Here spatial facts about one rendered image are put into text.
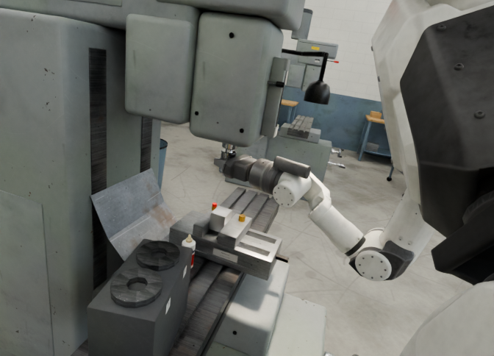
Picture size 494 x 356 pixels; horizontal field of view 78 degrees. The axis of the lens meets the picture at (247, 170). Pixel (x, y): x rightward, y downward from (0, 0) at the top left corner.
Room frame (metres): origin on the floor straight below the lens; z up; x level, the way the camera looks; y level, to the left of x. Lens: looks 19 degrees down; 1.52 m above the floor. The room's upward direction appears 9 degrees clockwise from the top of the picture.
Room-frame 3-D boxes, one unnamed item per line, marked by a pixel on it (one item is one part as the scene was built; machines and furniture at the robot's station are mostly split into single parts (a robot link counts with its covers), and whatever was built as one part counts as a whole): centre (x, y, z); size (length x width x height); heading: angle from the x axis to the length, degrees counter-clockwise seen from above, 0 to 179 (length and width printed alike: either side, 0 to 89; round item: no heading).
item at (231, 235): (0.87, 0.01, 1.01); 0.15 x 0.06 x 0.04; 163
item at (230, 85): (0.88, 0.07, 1.47); 0.21 x 0.19 x 0.32; 166
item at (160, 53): (0.93, 0.25, 1.47); 0.24 x 0.19 x 0.26; 166
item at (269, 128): (0.85, -0.04, 1.44); 0.04 x 0.04 x 0.21; 76
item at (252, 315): (0.88, 0.06, 0.78); 0.50 x 0.35 x 0.12; 76
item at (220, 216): (0.89, 0.06, 1.03); 0.06 x 0.05 x 0.06; 163
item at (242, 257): (0.88, 0.03, 0.97); 0.35 x 0.15 x 0.11; 73
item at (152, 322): (0.49, 0.16, 1.02); 0.22 x 0.12 x 0.20; 176
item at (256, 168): (0.83, -0.02, 1.23); 0.13 x 0.12 x 0.10; 148
